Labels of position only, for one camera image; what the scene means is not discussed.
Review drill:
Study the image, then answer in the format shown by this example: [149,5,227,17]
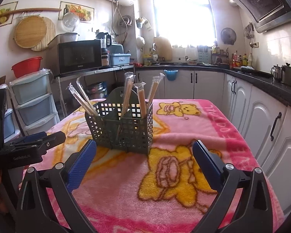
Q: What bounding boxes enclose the pink printed bear blanket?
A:
[19,98,284,233]

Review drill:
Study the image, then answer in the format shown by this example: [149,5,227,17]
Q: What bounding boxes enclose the grey plastic drawer tower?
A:
[9,68,60,134]

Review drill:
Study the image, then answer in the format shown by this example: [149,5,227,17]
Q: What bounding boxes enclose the red plastic basin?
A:
[11,57,43,78]

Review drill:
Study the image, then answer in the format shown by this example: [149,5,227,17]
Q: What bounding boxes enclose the green plastic utensil basket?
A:
[85,87,154,154]

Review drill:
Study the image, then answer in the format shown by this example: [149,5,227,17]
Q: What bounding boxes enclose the steel kettle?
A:
[281,63,291,86]

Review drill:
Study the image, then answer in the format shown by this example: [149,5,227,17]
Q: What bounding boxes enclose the grey-blue dish rack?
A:
[109,42,131,66]

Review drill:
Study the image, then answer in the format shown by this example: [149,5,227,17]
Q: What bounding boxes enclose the row of condiment bottles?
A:
[229,51,254,68]

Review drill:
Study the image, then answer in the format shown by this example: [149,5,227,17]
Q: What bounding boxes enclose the round wooden cutting board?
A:
[14,16,48,48]

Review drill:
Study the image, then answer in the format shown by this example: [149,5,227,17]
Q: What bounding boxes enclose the fruit wall picture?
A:
[0,1,18,26]
[58,1,95,24]

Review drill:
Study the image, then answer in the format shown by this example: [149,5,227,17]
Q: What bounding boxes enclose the hanging white colander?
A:
[136,35,146,51]

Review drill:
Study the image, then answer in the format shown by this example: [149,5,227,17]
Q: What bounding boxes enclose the long wooden rolling pin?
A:
[0,8,62,17]

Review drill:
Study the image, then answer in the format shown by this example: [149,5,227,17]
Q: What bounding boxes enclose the kitchen window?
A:
[150,0,217,48]

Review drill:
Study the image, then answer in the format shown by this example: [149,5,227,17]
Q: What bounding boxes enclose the french press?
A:
[271,64,282,82]

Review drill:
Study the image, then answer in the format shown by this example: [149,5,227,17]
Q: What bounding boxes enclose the black range hood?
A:
[228,0,291,33]

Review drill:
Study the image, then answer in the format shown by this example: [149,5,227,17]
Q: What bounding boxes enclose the stacked steel pots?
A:
[86,82,108,100]

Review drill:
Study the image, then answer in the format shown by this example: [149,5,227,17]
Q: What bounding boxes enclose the hanging utensil holder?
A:
[135,17,152,31]

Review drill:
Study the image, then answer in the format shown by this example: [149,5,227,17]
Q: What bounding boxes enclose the blue plastic drawer unit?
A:
[3,108,21,142]

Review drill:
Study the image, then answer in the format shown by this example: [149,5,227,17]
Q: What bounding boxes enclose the black cooktop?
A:
[233,66,273,78]

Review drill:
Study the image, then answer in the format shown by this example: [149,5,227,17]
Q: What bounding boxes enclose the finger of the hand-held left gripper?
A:
[10,131,48,148]
[36,131,66,152]

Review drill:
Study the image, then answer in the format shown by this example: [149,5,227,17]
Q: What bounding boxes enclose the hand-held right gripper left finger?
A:
[16,139,97,233]

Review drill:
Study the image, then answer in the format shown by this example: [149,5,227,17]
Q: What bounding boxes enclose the round woven mat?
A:
[30,17,57,52]

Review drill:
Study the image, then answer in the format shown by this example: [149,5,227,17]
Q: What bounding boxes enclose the round dark fan cover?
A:
[220,27,237,45]

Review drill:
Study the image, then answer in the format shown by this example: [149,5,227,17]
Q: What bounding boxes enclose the wooden chopsticks pair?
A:
[68,83,99,116]
[147,75,164,108]
[76,77,100,116]
[116,72,136,127]
[133,82,148,118]

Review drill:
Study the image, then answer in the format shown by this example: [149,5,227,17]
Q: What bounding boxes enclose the hanging dark kitchen tools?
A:
[244,22,255,48]

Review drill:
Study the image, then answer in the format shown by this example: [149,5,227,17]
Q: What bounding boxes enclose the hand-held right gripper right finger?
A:
[192,139,274,233]

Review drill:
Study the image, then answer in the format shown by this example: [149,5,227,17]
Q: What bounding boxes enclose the black spice rack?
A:
[210,47,230,65]

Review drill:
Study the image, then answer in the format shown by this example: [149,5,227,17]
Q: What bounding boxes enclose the black microwave oven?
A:
[51,39,103,76]

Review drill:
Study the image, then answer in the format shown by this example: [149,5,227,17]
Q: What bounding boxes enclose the pale knife holder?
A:
[197,45,209,63]

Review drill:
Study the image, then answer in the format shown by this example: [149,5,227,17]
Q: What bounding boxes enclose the thick wooden chopping board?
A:
[153,36,172,61]

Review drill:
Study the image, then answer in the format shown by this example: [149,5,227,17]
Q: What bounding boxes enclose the metal shelf table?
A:
[54,64,135,117]

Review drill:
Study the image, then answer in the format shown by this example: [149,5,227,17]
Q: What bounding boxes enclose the black kitchen countertop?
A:
[134,63,291,107]

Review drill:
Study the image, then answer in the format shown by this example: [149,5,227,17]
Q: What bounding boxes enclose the black blender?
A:
[96,32,112,67]

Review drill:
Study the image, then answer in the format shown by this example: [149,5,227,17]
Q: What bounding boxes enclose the blue hanging bin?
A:
[163,69,178,81]

